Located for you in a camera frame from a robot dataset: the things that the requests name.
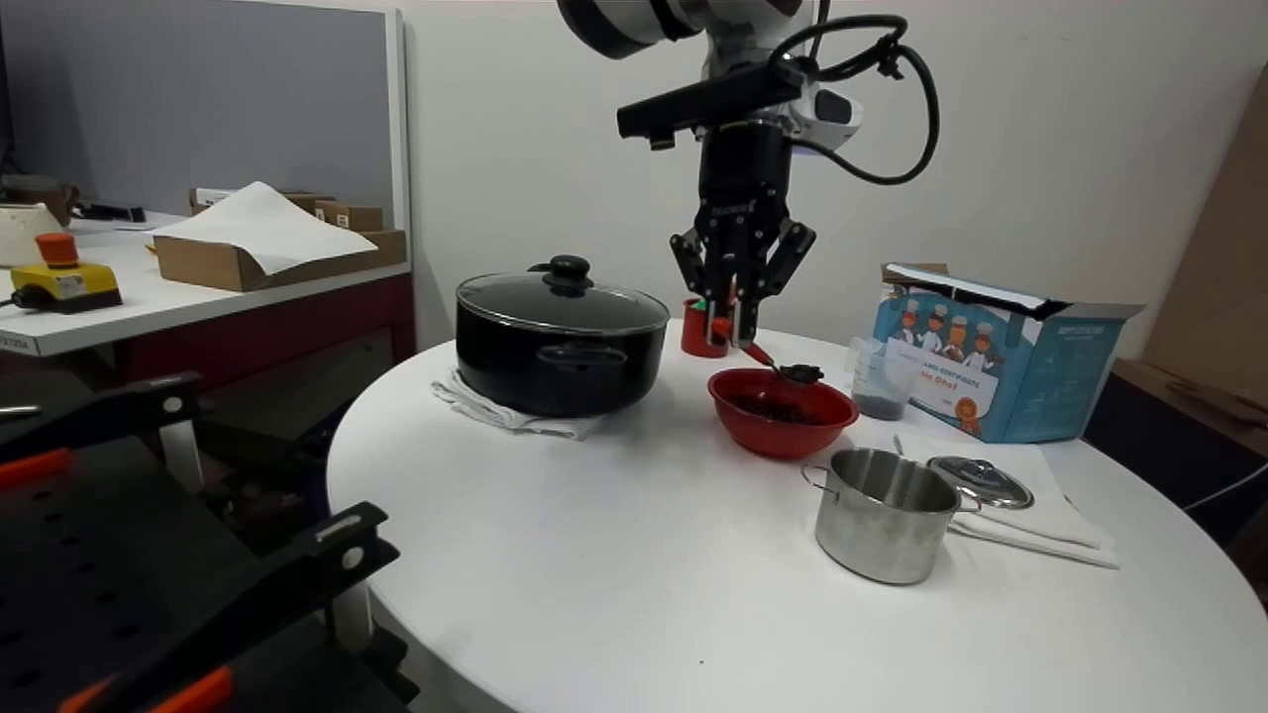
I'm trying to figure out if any blue box with chef print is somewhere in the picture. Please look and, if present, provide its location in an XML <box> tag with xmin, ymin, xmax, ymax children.
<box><xmin>868</xmin><ymin>261</ymin><xmax>1147</xmax><ymax>446</ymax></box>

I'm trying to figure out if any black stand with orange clamps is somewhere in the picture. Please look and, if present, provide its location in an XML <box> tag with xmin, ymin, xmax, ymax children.
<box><xmin>0</xmin><ymin>370</ymin><xmax>410</xmax><ymax>713</ymax></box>

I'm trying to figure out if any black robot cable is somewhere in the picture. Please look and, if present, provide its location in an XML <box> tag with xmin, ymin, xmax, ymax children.
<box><xmin>766</xmin><ymin>12</ymin><xmax>945</xmax><ymax>191</ymax></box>

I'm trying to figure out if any clear plastic cup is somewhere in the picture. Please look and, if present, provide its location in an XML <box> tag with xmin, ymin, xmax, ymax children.
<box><xmin>847</xmin><ymin>334</ymin><xmax>917</xmax><ymax>422</ymax></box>

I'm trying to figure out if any small red cup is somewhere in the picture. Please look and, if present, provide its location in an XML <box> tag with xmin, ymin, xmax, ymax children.
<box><xmin>676</xmin><ymin>296</ymin><xmax>737</xmax><ymax>359</ymax></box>

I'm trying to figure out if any white side desk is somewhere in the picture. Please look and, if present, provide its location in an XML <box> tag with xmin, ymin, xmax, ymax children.
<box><xmin>0</xmin><ymin>209</ymin><xmax>419</xmax><ymax>387</ymax></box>

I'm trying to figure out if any large brown cardboard sheet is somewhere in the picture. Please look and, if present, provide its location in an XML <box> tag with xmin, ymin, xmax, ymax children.
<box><xmin>1140</xmin><ymin>65</ymin><xmax>1268</xmax><ymax>416</ymax></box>

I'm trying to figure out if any red plastic bowl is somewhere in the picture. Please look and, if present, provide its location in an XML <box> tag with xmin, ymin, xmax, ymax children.
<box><xmin>704</xmin><ymin>364</ymin><xmax>863</xmax><ymax>462</ymax></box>

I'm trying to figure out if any small steel pot lid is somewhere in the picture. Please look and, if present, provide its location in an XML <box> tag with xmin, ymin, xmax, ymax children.
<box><xmin>923</xmin><ymin>453</ymin><xmax>1038</xmax><ymax>515</ymax></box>

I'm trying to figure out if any yellow device with red block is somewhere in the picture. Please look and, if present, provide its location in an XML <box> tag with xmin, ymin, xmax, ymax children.
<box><xmin>7</xmin><ymin>230</ymin><xmax>128</xmax><ymax>318</ymax></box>

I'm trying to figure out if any flat cardboard box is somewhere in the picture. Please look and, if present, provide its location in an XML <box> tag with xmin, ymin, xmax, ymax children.
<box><xmin>148</xmin><ymin>194</ymin><xmax>412</xmax><ymax>296</ymax></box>

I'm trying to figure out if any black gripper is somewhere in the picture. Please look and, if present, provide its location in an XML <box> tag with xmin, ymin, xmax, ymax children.
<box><xmin>667</xmin><ymin>121</ymin><xmax>822</xmax><ymax>346</ymax></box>

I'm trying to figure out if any white cloth under pot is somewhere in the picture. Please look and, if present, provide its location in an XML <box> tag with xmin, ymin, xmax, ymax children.
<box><xmin>427</xmin><ymin>372</ymin><xmax>625</xmax><ymax>442</ymax></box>

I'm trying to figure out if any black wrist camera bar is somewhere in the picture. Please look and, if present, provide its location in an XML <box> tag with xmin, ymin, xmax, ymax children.
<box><xmin>614</xmin><ymin>58</ymin><xmax>863</xmax><ymax>158</ymax></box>

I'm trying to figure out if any grey partition panel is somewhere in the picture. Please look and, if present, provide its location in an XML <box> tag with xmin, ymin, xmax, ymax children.
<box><xmin>0</xmin><ymin>0</ymin><xmax>410</xmax><ymax>230</ymax></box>

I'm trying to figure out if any large black cooking pot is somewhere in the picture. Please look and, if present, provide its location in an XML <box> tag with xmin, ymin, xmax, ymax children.
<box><xmin>451</xmin><ymin>275</ymin><xmax>675</xmax><ymax>422</ymax></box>

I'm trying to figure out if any small steel pot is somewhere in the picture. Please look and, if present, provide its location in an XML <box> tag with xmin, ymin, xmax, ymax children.
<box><xmin>801</xmin><ymin>442</ymin><xmax>968</xmax><ymax>591</ymax></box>

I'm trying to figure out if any black-knobbed glass pot lid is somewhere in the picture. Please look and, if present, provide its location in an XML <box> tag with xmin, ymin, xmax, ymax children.
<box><xmin>457</xmin><ymin>253</ymin><xmax>675</xmax><ymax>335</ymax></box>

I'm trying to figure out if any dark low cabinet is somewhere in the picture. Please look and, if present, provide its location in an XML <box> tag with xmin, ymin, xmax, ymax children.
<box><xmin>1082</xmin><ymin>355</ymin><xmax>1268</xmax><ymax>558</ymax></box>

